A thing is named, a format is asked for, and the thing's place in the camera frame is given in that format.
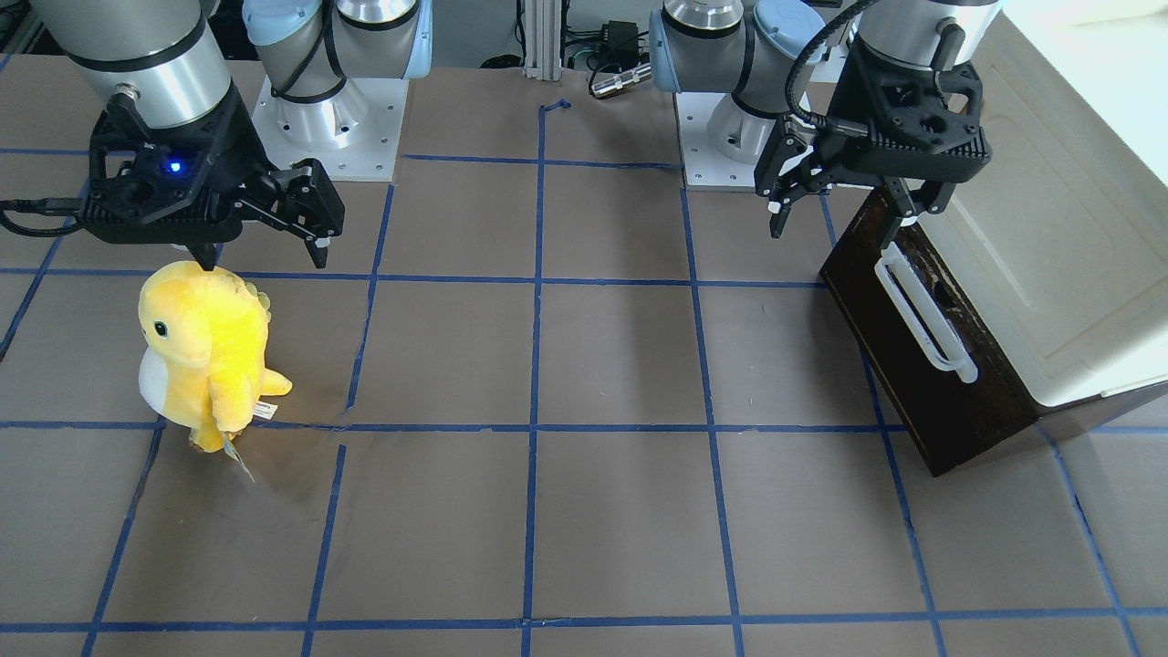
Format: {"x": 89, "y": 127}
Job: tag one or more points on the aluminium frame post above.
{"x": 542, "y": 23}

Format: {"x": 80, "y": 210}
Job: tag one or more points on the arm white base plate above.
{"x": 721, "y": 142}
{"x": 355, "y": 134}

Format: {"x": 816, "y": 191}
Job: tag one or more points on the silver cable connector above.
{"x": 621, "y": 82}

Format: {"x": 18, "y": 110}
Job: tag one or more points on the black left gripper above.
{"x": 838, "y": 102}

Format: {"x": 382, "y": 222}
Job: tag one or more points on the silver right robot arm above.
{"x": 164, "y": 54}

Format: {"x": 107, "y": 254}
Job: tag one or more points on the yellow plush dinosaur toy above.
{"x": 205, "y": 363}

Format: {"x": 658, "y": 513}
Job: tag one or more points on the white drawer handle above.
{"x": 928, "y": 325}

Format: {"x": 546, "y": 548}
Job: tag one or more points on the black power adapter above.
{"x": 620, "y": 42}

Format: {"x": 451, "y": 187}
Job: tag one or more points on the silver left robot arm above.
{"x": 783, "y": 59}

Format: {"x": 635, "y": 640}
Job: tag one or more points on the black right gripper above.
{"x": 239, "y": 146}

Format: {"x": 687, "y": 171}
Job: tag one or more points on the white plastic drawer cabinet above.
{"x": 1060, "y": 241}

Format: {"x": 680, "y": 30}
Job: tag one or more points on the dark brown wooden drawer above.
{"x": 946, "y": 375}

